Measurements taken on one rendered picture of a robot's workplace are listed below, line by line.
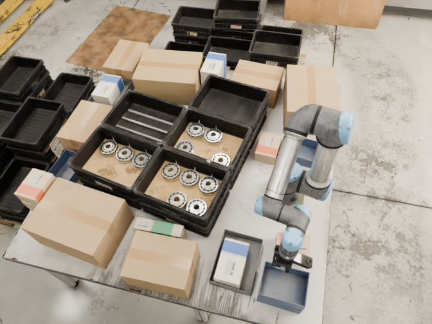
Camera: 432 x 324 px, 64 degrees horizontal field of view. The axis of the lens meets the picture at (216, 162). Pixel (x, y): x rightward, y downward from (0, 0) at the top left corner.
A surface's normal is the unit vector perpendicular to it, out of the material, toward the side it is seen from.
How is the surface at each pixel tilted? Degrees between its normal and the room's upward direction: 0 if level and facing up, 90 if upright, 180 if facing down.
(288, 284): 0
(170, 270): 0
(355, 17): 72
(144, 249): 0
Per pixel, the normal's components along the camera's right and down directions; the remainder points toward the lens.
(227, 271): -0.04, -0.56
